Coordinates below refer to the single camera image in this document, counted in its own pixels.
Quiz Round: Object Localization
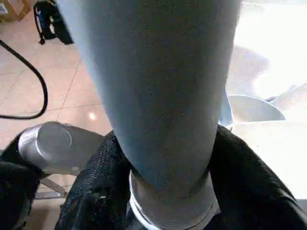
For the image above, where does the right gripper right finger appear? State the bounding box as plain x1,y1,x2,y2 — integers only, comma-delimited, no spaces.
209,124,307,230

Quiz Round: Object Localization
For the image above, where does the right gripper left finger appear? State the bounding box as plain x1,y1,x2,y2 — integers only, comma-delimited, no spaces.
56,130,135,230

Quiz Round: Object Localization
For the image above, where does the white plastic table top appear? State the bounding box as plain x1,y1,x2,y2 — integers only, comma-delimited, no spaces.
128,0,307,230

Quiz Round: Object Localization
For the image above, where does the white plastic table leg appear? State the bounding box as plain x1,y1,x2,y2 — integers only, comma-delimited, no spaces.
56,0,242,199

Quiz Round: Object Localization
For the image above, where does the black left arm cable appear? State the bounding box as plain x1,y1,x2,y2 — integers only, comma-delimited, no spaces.
0,39,49,120

